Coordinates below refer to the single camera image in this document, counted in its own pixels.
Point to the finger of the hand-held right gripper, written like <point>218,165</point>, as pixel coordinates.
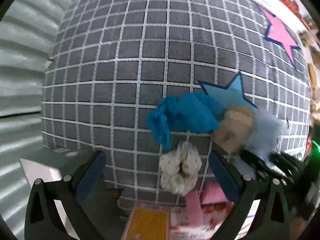
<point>285,165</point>
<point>256,163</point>

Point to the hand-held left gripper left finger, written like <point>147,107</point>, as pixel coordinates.
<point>91,177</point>

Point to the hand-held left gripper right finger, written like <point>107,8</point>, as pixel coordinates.
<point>222,177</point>

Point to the light blue fluffy cloth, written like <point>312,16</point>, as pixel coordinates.
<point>265,132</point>

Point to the pink sponge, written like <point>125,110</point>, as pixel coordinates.
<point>195,208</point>

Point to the beige scrunchie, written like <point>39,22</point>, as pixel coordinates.
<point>235,127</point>

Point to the white dotted scrunchie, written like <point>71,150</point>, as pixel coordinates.
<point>181,167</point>

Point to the yellow and pink packet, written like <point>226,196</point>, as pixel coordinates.
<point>210,218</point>

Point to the pale green curtain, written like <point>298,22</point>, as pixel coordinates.
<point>22,67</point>

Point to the checked grey bed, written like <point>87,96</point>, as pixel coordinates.
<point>155,55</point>

